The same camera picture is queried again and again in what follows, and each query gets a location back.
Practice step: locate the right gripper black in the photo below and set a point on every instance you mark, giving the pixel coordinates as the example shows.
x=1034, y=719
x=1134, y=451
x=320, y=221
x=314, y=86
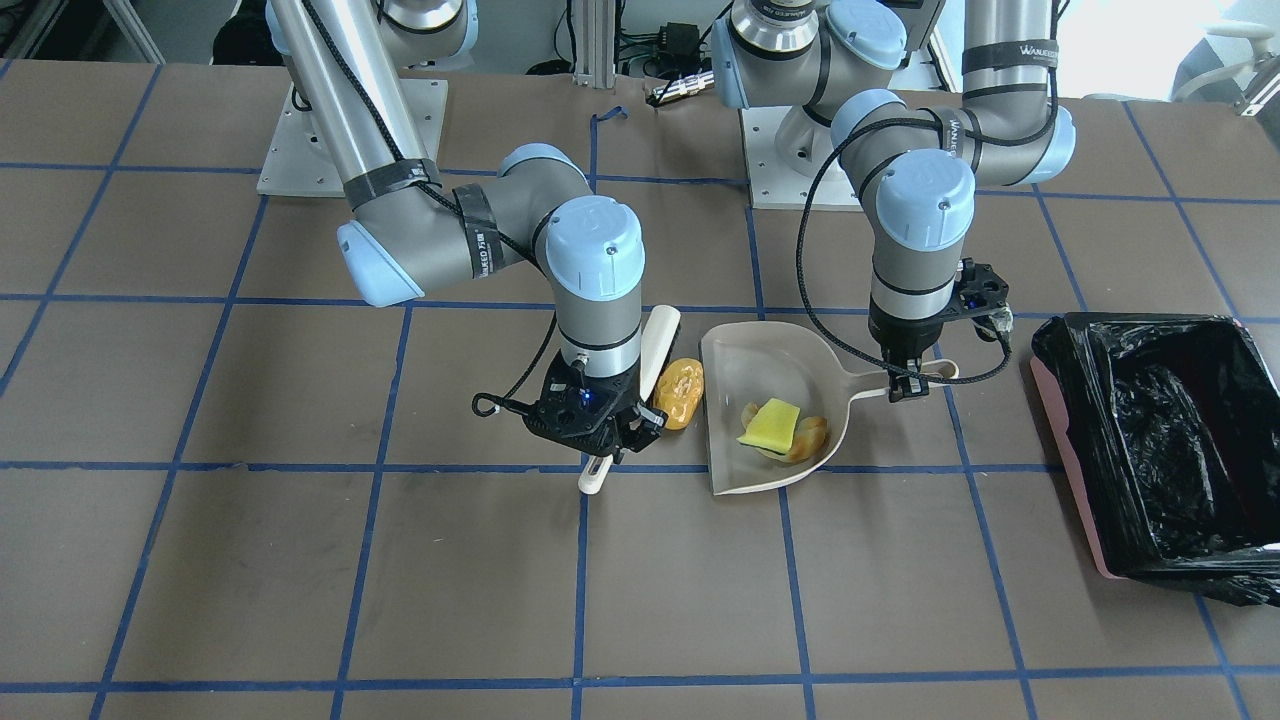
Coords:
x=632, y=405

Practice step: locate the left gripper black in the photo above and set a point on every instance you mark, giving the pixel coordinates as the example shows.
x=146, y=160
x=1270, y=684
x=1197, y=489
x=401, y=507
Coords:
x=903, y=338

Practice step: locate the beige hand brush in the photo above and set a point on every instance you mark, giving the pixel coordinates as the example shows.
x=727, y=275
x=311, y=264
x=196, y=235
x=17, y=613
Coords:
x=659, y=333

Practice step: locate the toy croissant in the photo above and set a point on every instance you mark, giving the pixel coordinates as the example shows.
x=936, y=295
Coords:
x=810, y=436

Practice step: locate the beige plastic dustpan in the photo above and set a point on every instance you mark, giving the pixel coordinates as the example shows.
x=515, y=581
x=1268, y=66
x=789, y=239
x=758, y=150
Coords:
x=754, y=361

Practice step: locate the yellow sponge piece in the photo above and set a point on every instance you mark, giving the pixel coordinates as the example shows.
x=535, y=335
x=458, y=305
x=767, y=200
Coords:
x=769, y=427

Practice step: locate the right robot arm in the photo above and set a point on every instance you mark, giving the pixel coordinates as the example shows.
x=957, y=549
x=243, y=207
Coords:
x=408, y=236

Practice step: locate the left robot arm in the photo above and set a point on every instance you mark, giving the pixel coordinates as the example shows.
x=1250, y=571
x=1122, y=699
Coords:
x=914, y=172

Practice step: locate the bin with black liner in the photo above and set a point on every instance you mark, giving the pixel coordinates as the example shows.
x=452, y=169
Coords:
x=1167, y=428

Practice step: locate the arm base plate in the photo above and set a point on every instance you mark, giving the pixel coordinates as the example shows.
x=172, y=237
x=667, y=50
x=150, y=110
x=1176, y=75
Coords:
x=783, y=149
x=310, y=155

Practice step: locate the aluminium frame post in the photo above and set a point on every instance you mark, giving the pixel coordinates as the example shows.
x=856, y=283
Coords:
x=593, y=35

